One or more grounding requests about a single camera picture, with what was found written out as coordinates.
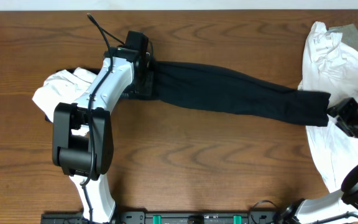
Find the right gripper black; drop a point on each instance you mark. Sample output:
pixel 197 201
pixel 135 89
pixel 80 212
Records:
pixel 343 108

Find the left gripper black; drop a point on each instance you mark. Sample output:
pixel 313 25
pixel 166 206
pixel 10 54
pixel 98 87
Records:
pixel 149 79

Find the black leggings red waistband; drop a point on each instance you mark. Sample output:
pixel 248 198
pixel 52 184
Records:
pixel 212 88

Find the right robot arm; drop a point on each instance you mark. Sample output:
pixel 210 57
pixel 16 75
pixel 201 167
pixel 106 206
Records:
pixel 339 205

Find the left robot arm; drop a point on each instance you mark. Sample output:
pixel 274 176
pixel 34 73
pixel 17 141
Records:
pixel 82 134

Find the white shirt right pile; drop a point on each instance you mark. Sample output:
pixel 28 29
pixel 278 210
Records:
pixel 331 66

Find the white folded garment left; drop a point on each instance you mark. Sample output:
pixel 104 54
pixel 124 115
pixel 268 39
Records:
pixel 86 77

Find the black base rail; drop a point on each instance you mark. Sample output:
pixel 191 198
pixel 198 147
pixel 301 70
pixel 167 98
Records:
pixel 142 217

